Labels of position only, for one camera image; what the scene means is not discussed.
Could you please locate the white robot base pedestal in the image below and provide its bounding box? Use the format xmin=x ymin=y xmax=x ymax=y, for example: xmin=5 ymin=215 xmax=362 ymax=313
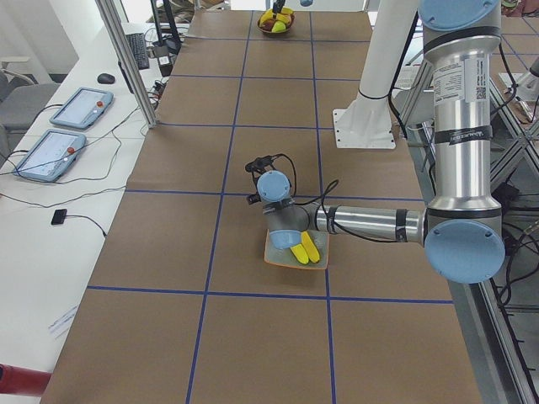
xmin=333 ymin=0 xmax=419 ymax=150

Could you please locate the teach pendant lower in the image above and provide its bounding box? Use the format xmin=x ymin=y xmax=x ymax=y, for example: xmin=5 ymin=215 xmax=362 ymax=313
xmin=13 ymin=129 xmax=87 ymax=183

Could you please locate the green pear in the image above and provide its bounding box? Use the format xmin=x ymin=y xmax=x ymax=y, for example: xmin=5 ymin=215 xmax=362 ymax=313
xmin=271 ymin=21 xmax=287 ymax=33

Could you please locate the black keyboard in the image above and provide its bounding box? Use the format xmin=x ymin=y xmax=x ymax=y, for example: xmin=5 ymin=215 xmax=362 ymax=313
xmin=125 ymin=33 xmax=150 ymax=70

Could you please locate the bright yellow banana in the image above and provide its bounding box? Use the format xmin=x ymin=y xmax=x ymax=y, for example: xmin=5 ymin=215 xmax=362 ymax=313
xmin=290 ymin=244 xmax=310 ymax=265

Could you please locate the grey square plate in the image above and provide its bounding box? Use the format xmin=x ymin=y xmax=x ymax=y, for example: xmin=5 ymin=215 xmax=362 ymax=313
xmin=264 ymin=230 xmax=329 ymax=270

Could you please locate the black cable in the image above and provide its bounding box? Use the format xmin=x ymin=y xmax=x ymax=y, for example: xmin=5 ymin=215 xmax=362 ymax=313
xmin=0 ymin=94 xmax=144 ymax=239

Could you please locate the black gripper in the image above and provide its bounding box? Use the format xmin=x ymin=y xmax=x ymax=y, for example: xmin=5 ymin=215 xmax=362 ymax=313
xmin=272 ymin=0 xmax=285 ymax=13

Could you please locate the yellow banana in basket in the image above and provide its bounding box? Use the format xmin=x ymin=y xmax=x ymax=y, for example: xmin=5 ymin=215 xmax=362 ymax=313
xmin=259 ymin=8 xmax=294 ymax=26

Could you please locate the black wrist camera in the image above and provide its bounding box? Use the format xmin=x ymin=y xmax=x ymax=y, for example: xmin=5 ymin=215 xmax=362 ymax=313
xmin=245 ymin=155 xmax=274 ymax=175

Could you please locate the brown wicker basket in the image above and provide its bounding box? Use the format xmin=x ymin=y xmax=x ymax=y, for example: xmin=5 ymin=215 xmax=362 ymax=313
xmin=257 ymin=10 xmax=295 ymax=35

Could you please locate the teach pendant upper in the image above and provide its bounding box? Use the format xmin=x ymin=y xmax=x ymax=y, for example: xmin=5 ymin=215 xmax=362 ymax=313
xmin=49 ymin=88 xmax=114 ymax=130

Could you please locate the small black device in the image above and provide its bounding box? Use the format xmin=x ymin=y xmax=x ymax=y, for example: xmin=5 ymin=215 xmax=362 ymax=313
xmin=51 ymin=209 xmax=67 ymax=226

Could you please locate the black computer mouse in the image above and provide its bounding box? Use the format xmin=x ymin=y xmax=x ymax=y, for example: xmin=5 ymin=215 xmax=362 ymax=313
xmin=97 ymin=73 xmax=116 ymax=85

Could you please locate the aluminium frame post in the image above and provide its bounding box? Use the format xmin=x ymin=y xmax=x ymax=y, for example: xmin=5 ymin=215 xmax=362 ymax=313
xmin=95 ymin=0 xmax=157 ymax=129

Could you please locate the grey office chair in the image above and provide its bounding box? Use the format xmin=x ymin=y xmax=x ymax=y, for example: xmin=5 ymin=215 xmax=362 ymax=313
xmin=1 ymin=56 xmax=60 ymax=158

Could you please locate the teach pendant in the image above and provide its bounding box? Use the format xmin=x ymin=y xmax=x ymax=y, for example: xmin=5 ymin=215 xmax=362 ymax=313
xmin=13 ymin=129 xmax=87 ymax=183
xmin=49 ymin=88 xmax=114 ymax=130

